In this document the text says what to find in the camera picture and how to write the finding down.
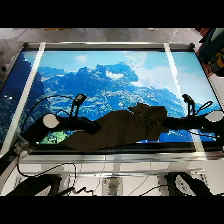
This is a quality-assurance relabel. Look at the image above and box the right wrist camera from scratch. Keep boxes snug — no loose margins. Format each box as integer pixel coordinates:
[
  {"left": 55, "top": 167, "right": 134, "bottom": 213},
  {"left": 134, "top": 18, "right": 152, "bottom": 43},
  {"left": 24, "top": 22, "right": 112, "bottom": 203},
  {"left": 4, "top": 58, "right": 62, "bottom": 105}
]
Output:
[{"left": 181, "top": 93, "right": 198, "bottom": 118}]

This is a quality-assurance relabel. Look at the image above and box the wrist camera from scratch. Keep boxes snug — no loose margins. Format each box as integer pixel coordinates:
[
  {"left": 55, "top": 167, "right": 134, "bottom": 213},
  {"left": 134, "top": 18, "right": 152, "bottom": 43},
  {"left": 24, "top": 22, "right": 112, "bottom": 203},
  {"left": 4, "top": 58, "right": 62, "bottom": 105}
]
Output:
[
  {"left": 181, "top": 93, "right": 198, "bottom": 118},
  {"left": 69, "top": 93, "right": 88, "bottom": 118}
]

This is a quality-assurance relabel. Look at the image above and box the brown garment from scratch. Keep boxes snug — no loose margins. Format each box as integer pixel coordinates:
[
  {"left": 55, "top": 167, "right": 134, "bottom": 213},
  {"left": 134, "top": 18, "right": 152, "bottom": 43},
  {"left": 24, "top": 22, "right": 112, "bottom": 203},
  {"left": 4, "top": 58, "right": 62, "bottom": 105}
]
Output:
[{"left": 57, "top": 102, "right": 170, "bottom": 153}]

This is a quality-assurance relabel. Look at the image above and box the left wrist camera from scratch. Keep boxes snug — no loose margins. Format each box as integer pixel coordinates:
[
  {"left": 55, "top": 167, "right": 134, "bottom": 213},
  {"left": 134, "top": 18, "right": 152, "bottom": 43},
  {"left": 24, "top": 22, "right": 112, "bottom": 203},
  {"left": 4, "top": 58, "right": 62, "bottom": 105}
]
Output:
[{"left": 69, "top": 93, "right": 88, "bottom": 118}]

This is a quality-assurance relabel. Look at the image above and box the black cable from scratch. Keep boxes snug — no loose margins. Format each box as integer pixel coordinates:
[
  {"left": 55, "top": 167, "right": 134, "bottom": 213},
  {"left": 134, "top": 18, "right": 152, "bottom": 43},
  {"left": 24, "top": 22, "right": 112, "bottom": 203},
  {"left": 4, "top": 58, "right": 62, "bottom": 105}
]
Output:
[
  {"left": 16, "top": 150, "right": 78, "bottom": 194},
  {"left": 195, "top": 100, "right": 215, "bottom": 117},
  {"left": 23, "top": 94, "right": 76, "bottom": 128},
  {"left": 138, "top": 184, "right": 168, "bottom": 197}
]

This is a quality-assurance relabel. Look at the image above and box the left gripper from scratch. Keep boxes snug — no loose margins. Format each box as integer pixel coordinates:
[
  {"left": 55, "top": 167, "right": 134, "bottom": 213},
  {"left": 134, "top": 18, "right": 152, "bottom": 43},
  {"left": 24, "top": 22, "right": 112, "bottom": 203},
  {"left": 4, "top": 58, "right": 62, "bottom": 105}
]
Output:
[{"left": 77, "top": 118, "right": 103, "bottom": 135}]

